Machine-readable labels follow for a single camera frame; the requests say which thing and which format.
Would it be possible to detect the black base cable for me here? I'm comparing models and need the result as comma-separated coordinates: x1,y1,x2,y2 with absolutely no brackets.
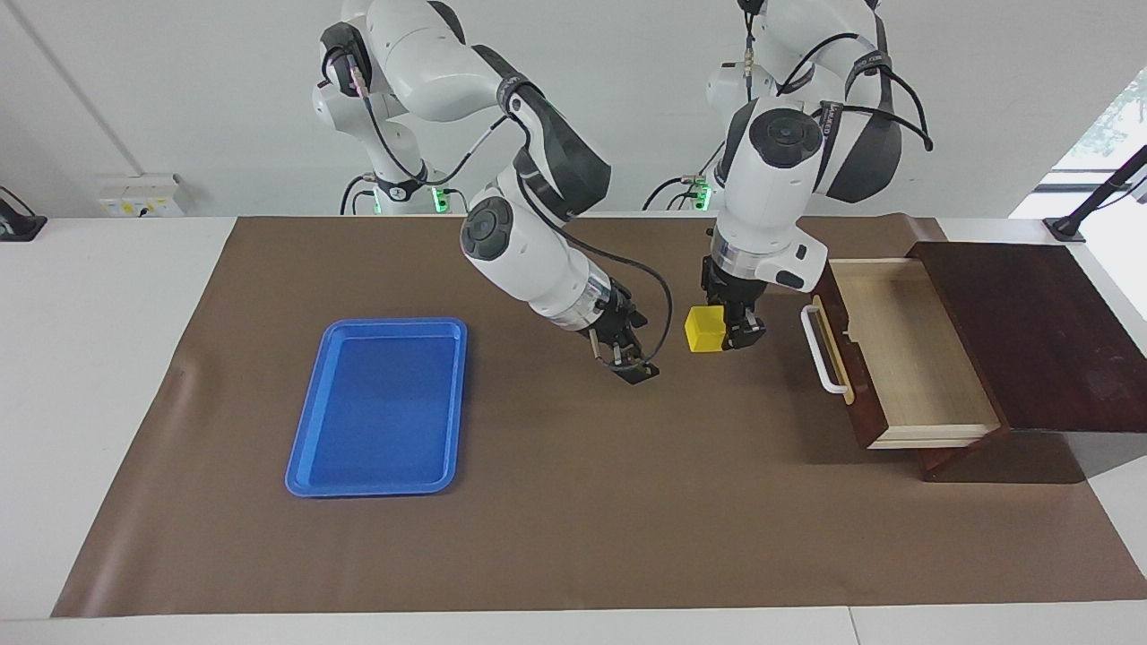
339,173,379,216
640,172,711,212

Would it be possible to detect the wooden drawer with white handle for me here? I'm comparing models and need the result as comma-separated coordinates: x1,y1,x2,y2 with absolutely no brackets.
800,258,1003,451

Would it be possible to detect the dark wooden cabinet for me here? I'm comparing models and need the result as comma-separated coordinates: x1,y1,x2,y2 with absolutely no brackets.
905,240,1147,485

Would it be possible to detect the black clamp stand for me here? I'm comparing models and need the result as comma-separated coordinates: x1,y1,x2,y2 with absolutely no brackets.
0,185,48,243

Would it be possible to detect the window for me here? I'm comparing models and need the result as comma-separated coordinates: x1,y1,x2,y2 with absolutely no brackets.
1008,67,1147,221

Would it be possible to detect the white wall socket box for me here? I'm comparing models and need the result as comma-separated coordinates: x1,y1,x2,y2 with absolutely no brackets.
97,174,185,219

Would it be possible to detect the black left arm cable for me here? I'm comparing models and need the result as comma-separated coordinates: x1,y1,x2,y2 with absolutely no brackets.
740,0,935,153

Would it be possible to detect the brown table mat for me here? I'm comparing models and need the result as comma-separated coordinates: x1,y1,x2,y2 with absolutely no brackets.
51,213,1147,619

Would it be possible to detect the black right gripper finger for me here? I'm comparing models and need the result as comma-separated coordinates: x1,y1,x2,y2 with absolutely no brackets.
588,328,628,373
617,336,661,386

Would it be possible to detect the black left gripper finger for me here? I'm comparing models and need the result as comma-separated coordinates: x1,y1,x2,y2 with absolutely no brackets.
724,308,768,353

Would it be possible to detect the blue plastic tray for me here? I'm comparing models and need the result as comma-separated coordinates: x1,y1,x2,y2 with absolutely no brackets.
285,317,469,499

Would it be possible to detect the yellow cube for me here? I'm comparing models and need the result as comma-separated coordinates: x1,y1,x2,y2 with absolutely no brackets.
685,305,728,354

